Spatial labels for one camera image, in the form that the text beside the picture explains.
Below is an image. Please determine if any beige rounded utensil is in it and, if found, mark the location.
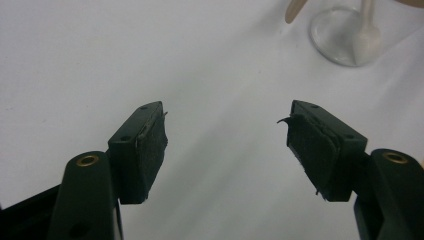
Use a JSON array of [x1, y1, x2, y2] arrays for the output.
[[284, 0, 309, 25]]

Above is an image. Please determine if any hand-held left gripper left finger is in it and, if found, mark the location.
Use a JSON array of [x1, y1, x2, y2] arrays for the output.
[[107, 100, 169, 205]]

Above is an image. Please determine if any white tablecloth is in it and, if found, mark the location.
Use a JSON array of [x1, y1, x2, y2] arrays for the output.
[[0, 0, 424, 240]]

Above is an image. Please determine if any clear glass base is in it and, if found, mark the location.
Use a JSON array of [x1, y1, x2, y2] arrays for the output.
[[309, 0, 383, 68]]

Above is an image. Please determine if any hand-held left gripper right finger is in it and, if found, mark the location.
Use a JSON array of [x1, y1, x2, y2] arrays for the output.
[[276, 99, 369, 203]]

